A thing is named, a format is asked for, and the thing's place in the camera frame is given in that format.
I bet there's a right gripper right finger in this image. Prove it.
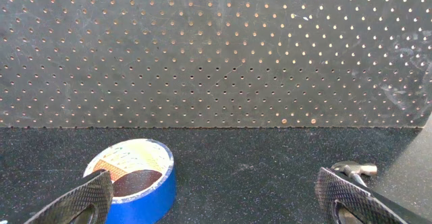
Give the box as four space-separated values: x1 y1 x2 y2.
314 167 432 224

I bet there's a hammer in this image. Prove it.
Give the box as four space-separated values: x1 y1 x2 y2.
330 161 378 188

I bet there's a roll of blue tape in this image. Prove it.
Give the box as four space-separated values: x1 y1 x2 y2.
83 138 177 224

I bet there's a black pegboard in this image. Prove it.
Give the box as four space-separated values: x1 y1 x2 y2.
0 0 432 129

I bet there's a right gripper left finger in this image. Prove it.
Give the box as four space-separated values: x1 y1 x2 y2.
23 169 115 224

